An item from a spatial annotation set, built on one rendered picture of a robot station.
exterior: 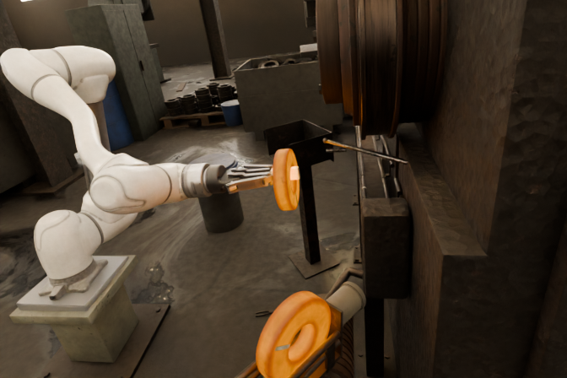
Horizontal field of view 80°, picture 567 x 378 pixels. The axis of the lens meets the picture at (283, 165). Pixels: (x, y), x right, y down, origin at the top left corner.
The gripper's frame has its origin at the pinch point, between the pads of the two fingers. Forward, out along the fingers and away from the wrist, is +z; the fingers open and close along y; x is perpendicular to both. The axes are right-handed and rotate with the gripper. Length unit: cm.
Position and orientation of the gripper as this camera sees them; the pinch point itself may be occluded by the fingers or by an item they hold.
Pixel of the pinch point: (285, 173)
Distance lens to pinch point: 83.6
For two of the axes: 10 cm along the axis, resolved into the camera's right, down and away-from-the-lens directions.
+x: -1.7, -9.0, -4.1
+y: -1.8, 4.3, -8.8
